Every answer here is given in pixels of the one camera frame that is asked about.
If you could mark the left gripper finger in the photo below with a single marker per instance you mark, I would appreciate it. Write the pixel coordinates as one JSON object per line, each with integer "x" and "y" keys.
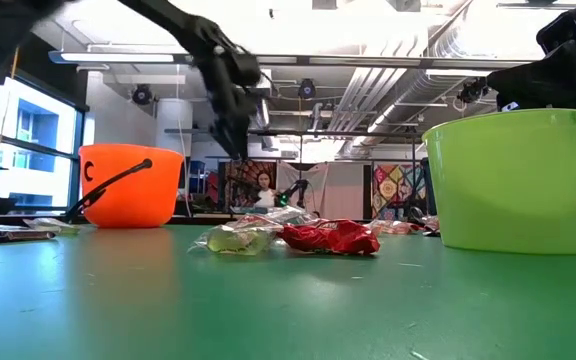
{"x": 247, "y": 117}
{"x": 228, "y": 125}

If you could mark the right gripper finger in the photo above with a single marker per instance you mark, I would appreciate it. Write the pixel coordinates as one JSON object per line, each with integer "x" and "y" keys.
{"x": 548, "y": 85}

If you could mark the red candy bar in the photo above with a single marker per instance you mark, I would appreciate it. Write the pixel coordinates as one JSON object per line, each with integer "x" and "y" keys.
{"x": 333, "y": 237}

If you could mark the clear packet red gummies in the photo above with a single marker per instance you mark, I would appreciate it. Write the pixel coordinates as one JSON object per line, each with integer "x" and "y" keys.
{"x": 430, "y": 224}
{"x": 393, "y": 227}

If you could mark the black background robot arm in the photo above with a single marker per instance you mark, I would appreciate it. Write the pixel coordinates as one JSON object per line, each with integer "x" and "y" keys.
{"x": 295, "y": 189}

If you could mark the clear gummy candy packet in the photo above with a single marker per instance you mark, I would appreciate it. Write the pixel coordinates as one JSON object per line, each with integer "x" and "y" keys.
{"x": 288, "y": 216}
{"x": 50, "y": 225}

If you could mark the orange plastic halloween bucket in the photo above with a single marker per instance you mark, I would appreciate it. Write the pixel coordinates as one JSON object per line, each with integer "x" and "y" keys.
{"x": 133, "y": 195}

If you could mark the white round column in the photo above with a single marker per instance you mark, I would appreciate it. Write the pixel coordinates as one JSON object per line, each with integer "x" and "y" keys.
{"x": 173, "y": 125}

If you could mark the blue chair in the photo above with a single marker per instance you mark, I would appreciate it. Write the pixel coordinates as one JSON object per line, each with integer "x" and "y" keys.
{"x": 197, "y": 177}

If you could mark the round black ceiling device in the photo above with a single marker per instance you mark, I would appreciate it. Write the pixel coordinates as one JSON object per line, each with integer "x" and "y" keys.
{"x": 142, "y": 94}
{"x": 307, "y": 89}

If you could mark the person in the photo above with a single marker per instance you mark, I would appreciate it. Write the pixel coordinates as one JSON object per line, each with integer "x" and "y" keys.
{"x": 265, "y": 197}

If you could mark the long ceiling light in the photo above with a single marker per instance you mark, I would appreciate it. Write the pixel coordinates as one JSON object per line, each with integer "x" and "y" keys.
{"x": 368, "y": 61}
{"x": 118, "y": 57}

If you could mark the lime green plastic bucket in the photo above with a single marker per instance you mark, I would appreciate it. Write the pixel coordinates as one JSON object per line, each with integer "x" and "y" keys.
{"x": 513, "y": 190}

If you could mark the clear packet green gummies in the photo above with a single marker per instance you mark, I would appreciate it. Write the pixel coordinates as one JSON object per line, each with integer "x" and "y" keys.
{"x": 238, "y": 240}

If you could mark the white hanging cloth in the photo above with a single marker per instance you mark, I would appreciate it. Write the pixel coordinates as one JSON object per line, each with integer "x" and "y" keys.
{"x": 338, "y": 190}

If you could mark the silver ventilation ducts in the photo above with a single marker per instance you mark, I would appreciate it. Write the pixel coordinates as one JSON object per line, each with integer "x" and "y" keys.
{"x": 368, "y": 95}

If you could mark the colourful patchwork quilt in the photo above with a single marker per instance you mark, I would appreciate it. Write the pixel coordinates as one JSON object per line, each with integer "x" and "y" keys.
{"x": 393, "y": 190}

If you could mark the green table mat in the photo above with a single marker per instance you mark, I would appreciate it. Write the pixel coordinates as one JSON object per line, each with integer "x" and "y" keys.
{"x": 288, "y": 310}

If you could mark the large window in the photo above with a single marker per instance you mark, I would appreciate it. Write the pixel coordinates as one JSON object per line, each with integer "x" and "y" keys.
{"x": 33, "y": 165}

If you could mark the dark patterned wall hanging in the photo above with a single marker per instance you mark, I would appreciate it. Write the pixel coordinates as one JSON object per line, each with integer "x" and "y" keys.
{"x": 240, "y": 175}

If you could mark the black hanging camera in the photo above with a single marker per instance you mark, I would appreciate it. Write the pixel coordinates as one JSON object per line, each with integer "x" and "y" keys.
{"x": 470, "y": 91}

